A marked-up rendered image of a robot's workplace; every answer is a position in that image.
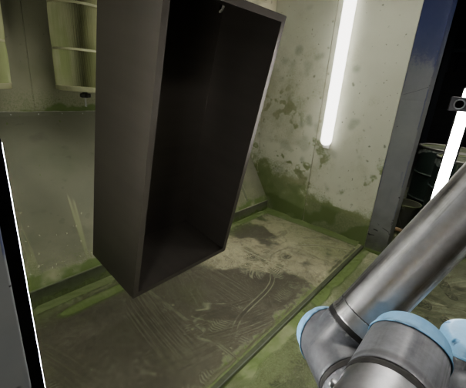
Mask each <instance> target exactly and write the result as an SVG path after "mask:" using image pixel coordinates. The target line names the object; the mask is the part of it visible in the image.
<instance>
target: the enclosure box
mask: <svg viewBox="0 0 466 388"><path fill-rule="evenodd" d="M220 5H224V6H225V8H224V10H223V12H221V13H219V10H220ZM286 19H287V17H286V16H285V15H282V14H280V13H278V12H275V11H272V10H270V9H268V8H264V7H262V6H260V5H256V4H254V3H252V2H248V1H247V0H97V19H96V116H95V165H94V213H93V255H94V257H95V258H97V260H98V261H100V263H101V264H102V265H103V266H104V267H105V268H106V269H107V271H108V272H109V273H110V274H111V275H112V276H113V277H114V279H115V280H116V281H117V282H118V283H119V284H120V285H121V287H122V288H123V289H124V290H125V291H126V292H127V293H128V294H129V295H130V296H131V297H132V298H133V299H134V298H136V297H137V296H140V295H142V294H143V293H146V292H147V291H149V290H151V289H153V288H155V287H157V286H158V285H160V284H162V283H164V282H166V281H168V280H170V279H172V278H173V277H175V276H178V275H179V274H181V273H184V272H185V271H187V270H188V269H191V268H193V267H194V266H197V265H198V264H200V263H202V262H204V261H206V260H208V259H210V258H211V257H213V256H215V255H217V254H219V253H221V252H223V251H224V250H225V248H226V243H227V240H228V237H229V234H230V228H231V226H232V222H233V217H234V214H235V211H236V205H237V202H238V199H239V196H240V190H241V188H242V184H243V179H244V176H245V173H246V168H247V164H248V162H249V158H250V153H251V149H252V147H253V141H254V138H255V135H256V130H257V126H258V123H259V120H260V115H261V112H262V109H263V104H264V100H265V97H266V94H267V89H268V85H269V83H270V77H271V74H272V71H273V66H274V62H275V59H276V57H277V51H278V48H279V45H280V40H281V36H282V33H283V28H284V25H285V21H286Z"/></svg>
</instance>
